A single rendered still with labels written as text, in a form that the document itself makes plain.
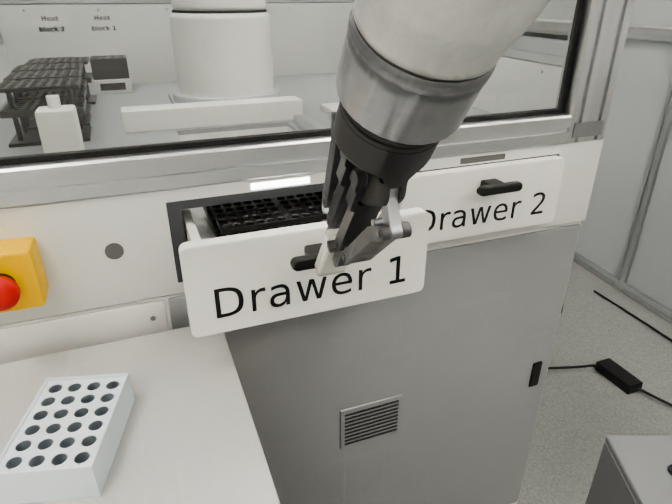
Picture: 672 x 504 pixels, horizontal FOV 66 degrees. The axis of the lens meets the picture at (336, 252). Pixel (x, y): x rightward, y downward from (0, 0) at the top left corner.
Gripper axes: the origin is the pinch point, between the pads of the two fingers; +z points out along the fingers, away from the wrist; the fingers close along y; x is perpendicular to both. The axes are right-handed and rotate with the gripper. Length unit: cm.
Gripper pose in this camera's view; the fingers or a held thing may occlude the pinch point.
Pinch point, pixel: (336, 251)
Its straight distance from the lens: 52.1
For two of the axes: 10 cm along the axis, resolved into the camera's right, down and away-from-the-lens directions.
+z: -2.0, 5.0, 8.4
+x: -9.3, 1.6, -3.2
